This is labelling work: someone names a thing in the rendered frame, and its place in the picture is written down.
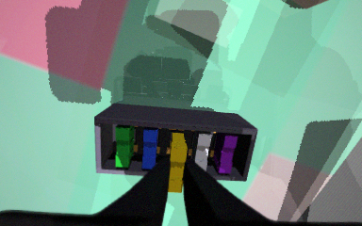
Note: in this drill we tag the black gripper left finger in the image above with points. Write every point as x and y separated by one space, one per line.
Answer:
142 205

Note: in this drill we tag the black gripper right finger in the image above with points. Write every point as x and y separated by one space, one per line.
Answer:
208 203

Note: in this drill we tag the blue fuse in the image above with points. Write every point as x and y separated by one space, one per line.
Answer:
149 147

